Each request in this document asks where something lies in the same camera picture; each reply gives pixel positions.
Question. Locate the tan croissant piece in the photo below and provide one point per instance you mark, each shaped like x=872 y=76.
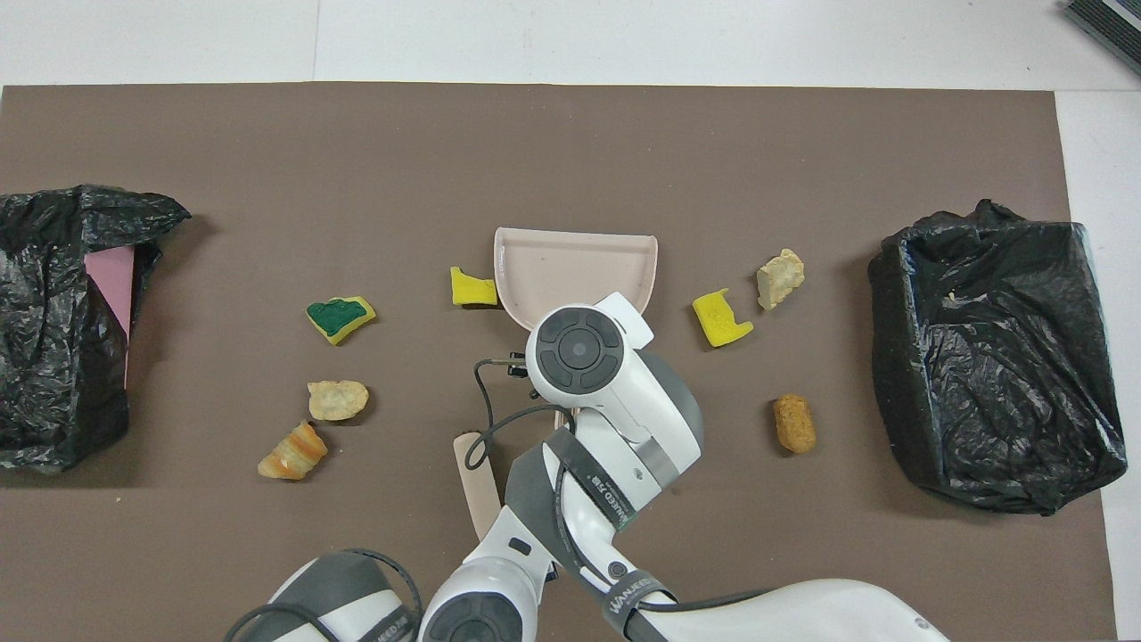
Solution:
x=294 y=453

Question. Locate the beige hand brush black bristles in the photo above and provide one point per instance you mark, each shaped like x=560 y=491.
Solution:
x=477 y=481

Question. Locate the small yellow sponge piece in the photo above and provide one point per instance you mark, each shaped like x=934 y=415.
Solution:
x=471 y=290

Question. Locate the green topped yellow sponge piece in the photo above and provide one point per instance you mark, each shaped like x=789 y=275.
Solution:
x=339 y=316

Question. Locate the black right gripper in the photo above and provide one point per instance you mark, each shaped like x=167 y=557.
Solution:
x=521 y=364

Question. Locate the brown table mat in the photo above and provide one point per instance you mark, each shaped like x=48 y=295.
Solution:
x=535 y=143

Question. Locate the pale beige foam chunk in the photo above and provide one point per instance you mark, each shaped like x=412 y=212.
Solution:
x=337 y=401

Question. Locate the brown cork nugget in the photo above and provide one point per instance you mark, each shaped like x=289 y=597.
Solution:
x=793 y=424

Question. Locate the pink bin with black bag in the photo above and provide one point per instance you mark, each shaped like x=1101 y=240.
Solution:
x=53 y=383

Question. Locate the beige plastic dustpan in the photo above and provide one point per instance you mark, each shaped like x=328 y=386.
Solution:
x=553 y=267

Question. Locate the black bag lined bin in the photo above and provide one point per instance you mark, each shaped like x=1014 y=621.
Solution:
x=980 y=357

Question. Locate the pale cream foam chunk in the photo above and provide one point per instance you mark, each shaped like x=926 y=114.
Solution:
x=778 y=278

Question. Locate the dark grey ribbed device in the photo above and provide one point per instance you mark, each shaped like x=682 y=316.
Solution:
x=1110 y=20

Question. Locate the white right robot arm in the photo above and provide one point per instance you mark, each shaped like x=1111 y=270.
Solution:
x=579 y=352

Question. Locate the notched yellow sponge piece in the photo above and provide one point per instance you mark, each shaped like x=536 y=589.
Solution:
x=718 y=325

